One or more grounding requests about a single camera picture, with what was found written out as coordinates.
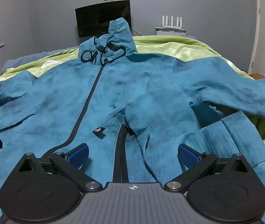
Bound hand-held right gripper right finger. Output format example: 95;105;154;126
165;143;254;190

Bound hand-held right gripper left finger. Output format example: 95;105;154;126
13;143;103;191

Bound teal hooded jacket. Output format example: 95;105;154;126
0;17;265;224

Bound green plush blanket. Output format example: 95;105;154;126
0;35;265;164

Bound white cabinet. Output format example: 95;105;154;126
155;27;187;37

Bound white router with antennas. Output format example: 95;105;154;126
161;15;183;30

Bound black wall television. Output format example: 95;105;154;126
75;0;132;38

